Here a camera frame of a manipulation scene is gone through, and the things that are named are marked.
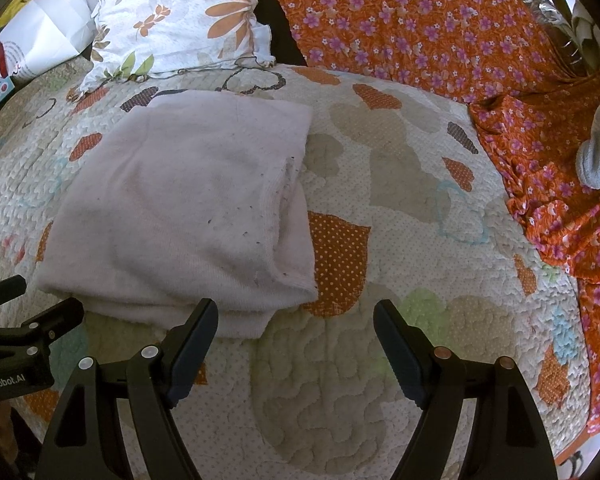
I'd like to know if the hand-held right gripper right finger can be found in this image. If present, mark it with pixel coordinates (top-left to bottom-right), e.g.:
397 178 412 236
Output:
373 299 561 480

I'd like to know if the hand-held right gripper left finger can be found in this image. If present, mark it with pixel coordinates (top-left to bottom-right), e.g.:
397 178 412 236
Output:
34 298 219 480

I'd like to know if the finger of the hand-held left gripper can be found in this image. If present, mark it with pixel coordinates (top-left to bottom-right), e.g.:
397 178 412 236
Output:
0 275 27 313
0 297 86 356

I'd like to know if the quilted patchwork bed cover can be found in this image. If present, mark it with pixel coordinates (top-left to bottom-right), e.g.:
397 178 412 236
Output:
0 55 593 480

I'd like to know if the white plastic bag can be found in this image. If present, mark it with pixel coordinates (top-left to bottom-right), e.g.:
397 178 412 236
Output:
0 0 96 86

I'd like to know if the orange floral cloth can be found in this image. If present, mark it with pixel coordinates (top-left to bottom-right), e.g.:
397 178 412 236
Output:
255 0 600 436

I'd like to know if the white floral pillow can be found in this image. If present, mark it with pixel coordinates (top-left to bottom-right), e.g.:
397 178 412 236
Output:
82 0 276 91

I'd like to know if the silver foil wrap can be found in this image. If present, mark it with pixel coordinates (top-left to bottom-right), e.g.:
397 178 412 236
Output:
522 0 581 61

